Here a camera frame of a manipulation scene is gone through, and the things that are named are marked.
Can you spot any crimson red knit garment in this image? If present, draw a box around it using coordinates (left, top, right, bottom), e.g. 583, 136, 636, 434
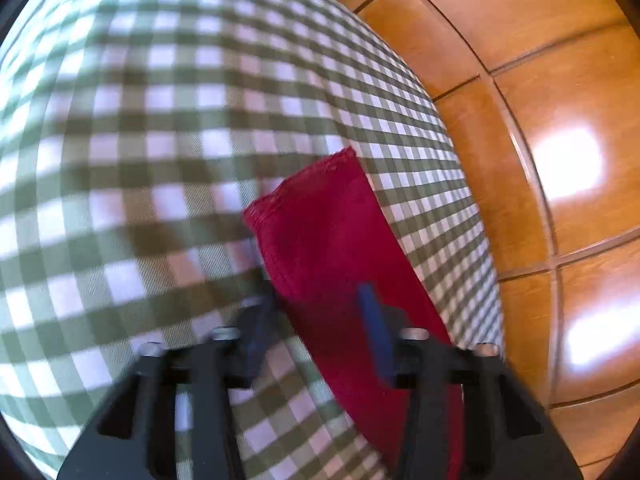
243, 148, 451, 467

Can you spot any green white checkered bedsheet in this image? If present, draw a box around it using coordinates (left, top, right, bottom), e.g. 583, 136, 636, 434
1, 0, 503, 479

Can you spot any orange wooden wardrobe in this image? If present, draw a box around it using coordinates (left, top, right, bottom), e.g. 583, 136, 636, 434
338, 0, 639, 479

